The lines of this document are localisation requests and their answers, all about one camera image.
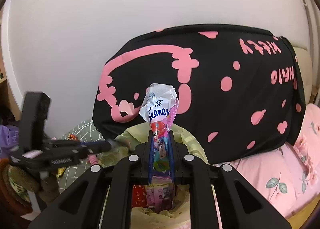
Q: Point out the green checked tablecloth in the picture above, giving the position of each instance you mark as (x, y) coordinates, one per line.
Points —
(85, 129)

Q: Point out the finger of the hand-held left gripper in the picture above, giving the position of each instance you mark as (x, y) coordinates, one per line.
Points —
(75, 142)
(96, 149)

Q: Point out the wooden shelf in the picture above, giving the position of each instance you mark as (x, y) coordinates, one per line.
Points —
(3, 94)

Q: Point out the pink floral blanket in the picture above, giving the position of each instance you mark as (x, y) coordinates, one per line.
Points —
(250, 176)

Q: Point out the beige headboard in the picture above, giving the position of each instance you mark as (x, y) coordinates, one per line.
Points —
(303, 69)

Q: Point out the striped curtain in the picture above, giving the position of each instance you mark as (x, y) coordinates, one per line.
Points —
(315, 56)

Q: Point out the dark purple jacket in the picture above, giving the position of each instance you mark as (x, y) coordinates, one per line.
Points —
(10, 136)

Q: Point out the printed tissue packet wrapper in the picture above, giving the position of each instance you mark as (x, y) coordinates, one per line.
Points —
(157, 111)

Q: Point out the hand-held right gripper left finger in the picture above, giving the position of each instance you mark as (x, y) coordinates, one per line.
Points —
(150, 156)

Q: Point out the bin with yellow trash bag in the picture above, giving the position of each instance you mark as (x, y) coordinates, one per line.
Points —
(191, 140)

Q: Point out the purple pink snack packet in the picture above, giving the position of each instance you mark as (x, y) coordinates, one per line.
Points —
(160, 196)

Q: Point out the black pink printed cushion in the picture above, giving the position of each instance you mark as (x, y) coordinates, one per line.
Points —
(200, 94)

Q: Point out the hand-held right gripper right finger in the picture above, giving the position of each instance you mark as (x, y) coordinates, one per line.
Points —
(172, 156)

